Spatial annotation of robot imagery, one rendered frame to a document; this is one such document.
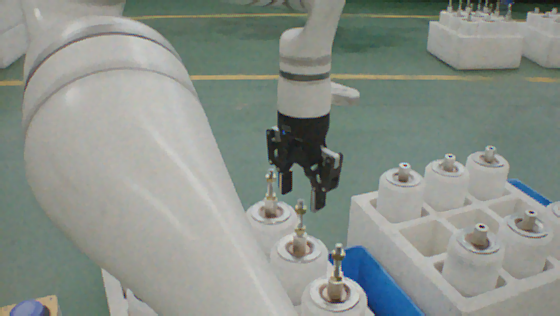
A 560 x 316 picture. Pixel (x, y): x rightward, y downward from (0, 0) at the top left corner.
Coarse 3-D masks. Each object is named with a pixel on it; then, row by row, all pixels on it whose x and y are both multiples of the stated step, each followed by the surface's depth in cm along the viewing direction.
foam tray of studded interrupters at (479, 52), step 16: (432, 32) 281; (448, 32) 262; (496, 32) 264; (432, 48) 283; (448, 48) 264; (464, 48) 252; (480, 48) 253; (496, 48) 254; (512, 48) 256; (448, 64) 265; (464, 64) 256; (480, 64) 257; (496, 64) 259; (512, 64) 260
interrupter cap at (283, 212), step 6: (258, 204) 92; (282, 204) 92; (252, 210) 90; (258, 210) 91; (282, 210) 91; (288, 210) 91; (252, 216) 89; (258, 216) 89; (264, 216) 89; (270, 216) 89; (276, 216) 89; (282, 216) 89; (288, 216) 89; (264, 222) 87; (270, 222) 87; (276, 222) 87
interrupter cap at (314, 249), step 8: (280, 240) 82; (288, 240) 82; (312, 240) 82; (280, 248) 81; (288, 248) 81; (312, 248) 81; (320, 248) 80; (280, 256) 79; (288, 256) 79; (296, 256) 79; (304, 256) 79; (312, 256) 79
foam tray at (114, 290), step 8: (328, 264) 88; (104, 272) 86; (328, 272) 86; (104, 280) 84; (112, 280) 84; (112, 288) 82; (120, 288) 82; (112, 296) 80; (120, 296) 80; (112, 304) 78; (120, 304) 79; (112, 312) 77; (120, 312) 77; (128, 312) 78; (368, 312) 77
